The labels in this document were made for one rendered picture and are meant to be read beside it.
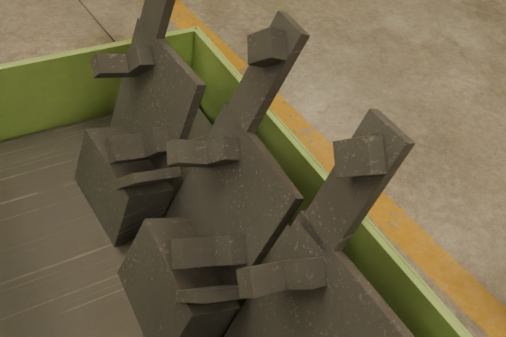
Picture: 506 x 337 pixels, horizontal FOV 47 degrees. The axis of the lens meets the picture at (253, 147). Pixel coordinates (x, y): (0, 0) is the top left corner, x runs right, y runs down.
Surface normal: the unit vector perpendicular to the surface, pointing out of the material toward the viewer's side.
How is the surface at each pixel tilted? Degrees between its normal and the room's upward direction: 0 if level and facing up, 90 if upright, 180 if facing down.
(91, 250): 0
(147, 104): 75
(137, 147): 42
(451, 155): 0
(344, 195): 70
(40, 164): 0
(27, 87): 90
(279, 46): 49
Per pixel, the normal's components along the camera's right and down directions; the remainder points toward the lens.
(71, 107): 0.50, 0.63
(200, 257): 0.64, -0.18
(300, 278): -0.75, 0.01
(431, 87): 0.12, -0.73
